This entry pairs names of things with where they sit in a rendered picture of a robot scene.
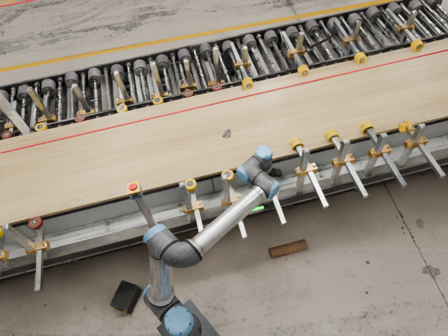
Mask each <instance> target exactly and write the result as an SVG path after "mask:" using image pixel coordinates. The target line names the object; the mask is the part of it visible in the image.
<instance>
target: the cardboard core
mask: <svg viewBox="0 0 448 336"><path fill-rule="evenodd" d="M304 249H307V244H306V241H305V240H304V239H302V240H299V241H295V242H292V243H287V244H284V245H280V246H276V247H272V248H269V254H270V256H271V258H274V257H278V256H282V255H286V254H289V253H293V252H296V251H301V250H304Z"/></svg>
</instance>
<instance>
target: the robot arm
mask: <svg viewBox="0 0 448 336"><path fill-rule="evenodd" d="M272 158H273V152H272V149H271V148H270V147H268V146H266V145H260V146H258V147H257V148H256V150H255V154H253V155H252V156H251V157H250V158H248V160H246V162H244V163H243V164H242V165H240V167H239V168H237V175H238V177H239V178H240V180H242V182H244V183H248V182H250V184H252V185H253V187H252V188H251V189H250V190H249V191H248V192H246V194H244V195H243V196H242V197H241V198H239V199H238V200H237V201H236V202H234V204H232V205H231V206H230V207H229V208H228V209H226V210H225V211H224V212H223V213H222V214H220V216H218V217H217V218H216V219H215V220H214V221H212V222H211V223H210V224H208V226H206V228H204V229H203V230H202V231H200V232H199V233H198V234H197V235H196V236H194V238H192V239H186V240H184V242H180V240H178V238H176V236H174V234H172V232H170V230H168V228H167V227H166V226H164V225H163V224H158V225H155V226H154V227H152V228H150V230H148V232H146V234H145V235H144V237H143V241H144V242H145V244H147V246H148V248H149V263H150V280H151V284H149V285H148V286H147V288H146V289H145V290H144V292H143V294H142V299H143V301H144V303H145V304H146V306H148V308H150V310H151V311H152V312H153V314H154V315H155V316H156V317H157V318H158V320H159V321H160V322H161V323H162V324H163V326H164V327H165V328H166V330H167V332H168V333H169V334H170V336H201V333H202V326H201V322H200V320H199V318H198V317H197V316H196V315H194V314H192V313H191V312H190V310H188V309H187V308H186V307H185V306H184V305H183V304H182V302H180V300H178V298H177V297H176V296H175V290H174V287H173V286H172V284H171V281H172V267H174V268H187V267H192V266H194V265H196V264H198V263H199V262H200V261H201V260H203V254H204V253H205V252H206V251H208V250H209V249H210V248H211V247H212V246H213V245H214V244H216V242H218V240H220V239H221V238H222V237H223V236H224V235H226V234H227V233H228V232H229V231H230V230H232V228H234V226H236V225H237V224H238V223H239V222H240V221H241V220H242V219H244V218H245V217H246V216H247V215H248V214H250V212H252V210H254V209H255V208H256V207H257V206H258V205H259V204H261V203H262V202H263V201H264V200H266V199H267V198H269V199H272V198H274V196H276V194H277V193H278V191H279V188H280V184H279V183H278V182H276V180H274V179H273V178H272V177H281V176H282V175H283V174H282V172H281V170H280V169H275V168H272Z"/></svg>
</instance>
